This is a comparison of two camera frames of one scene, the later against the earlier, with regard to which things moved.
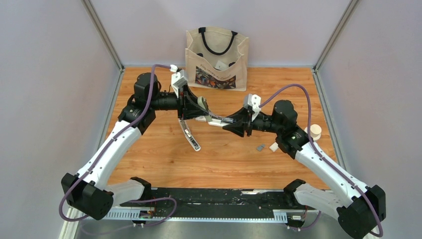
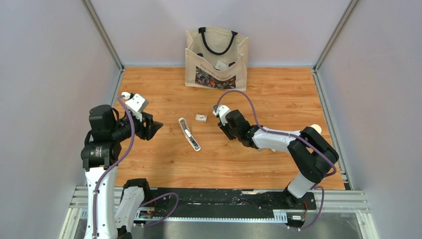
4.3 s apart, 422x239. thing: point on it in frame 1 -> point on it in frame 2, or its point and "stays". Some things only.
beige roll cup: [315, 131] stays
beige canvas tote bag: [216, 59] stays
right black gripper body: [262, 122] -> [232, 134]
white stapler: [189, 135] stays
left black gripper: [189, 108] -> [147, 132]
